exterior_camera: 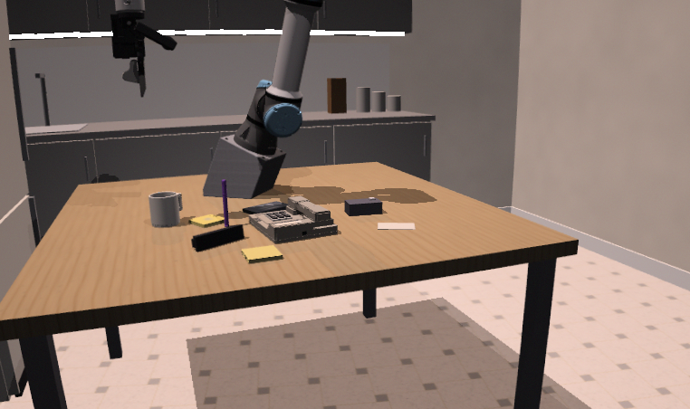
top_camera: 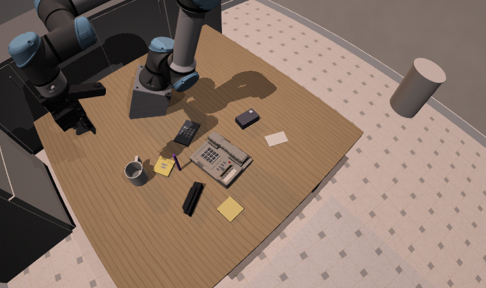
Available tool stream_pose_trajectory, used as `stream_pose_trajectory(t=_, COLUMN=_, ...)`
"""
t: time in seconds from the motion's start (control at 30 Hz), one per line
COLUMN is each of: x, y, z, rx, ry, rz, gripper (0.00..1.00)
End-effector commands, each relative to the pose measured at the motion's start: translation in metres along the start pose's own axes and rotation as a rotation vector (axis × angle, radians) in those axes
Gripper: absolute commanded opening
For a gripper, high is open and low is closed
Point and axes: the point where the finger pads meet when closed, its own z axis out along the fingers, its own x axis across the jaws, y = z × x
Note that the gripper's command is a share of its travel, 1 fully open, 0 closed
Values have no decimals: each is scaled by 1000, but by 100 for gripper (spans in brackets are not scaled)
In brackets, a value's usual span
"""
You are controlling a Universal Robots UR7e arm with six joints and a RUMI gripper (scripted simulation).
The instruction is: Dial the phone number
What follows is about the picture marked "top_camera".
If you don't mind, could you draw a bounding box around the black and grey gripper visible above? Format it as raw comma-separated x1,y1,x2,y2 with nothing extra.
38,82,96,135

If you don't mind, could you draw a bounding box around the beige desk phone body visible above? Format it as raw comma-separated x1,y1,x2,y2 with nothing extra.
190,140,252,189

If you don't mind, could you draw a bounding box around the yellow square sticky pad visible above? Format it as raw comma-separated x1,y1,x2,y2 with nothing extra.
217,196,244,222

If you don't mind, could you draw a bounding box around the yellow sticky note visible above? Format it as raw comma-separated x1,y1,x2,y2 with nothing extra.
153,156,175,177

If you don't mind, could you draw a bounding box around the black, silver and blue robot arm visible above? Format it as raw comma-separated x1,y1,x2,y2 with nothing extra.
8,0,221,101

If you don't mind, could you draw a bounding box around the grey mug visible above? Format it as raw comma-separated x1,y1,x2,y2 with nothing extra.
124,156,148,186

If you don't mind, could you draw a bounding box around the white sheet of paper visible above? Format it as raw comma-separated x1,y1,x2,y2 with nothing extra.
264,131,288,147

